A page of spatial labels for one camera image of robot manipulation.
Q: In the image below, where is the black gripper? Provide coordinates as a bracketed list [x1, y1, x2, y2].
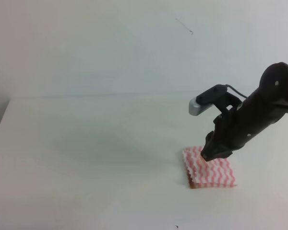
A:
[201, 97, 259, 161]

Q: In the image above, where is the pink white striped rag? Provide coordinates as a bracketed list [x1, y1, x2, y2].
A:
[182, 146, 237, 189]

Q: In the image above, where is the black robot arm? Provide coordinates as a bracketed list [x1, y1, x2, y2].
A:
[196, 62, 288, 161]

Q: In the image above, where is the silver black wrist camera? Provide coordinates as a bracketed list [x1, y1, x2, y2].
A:
[189, 84, 242, 117]

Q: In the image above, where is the black camera cable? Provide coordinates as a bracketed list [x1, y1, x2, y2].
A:
[224, 84, 248, 99]

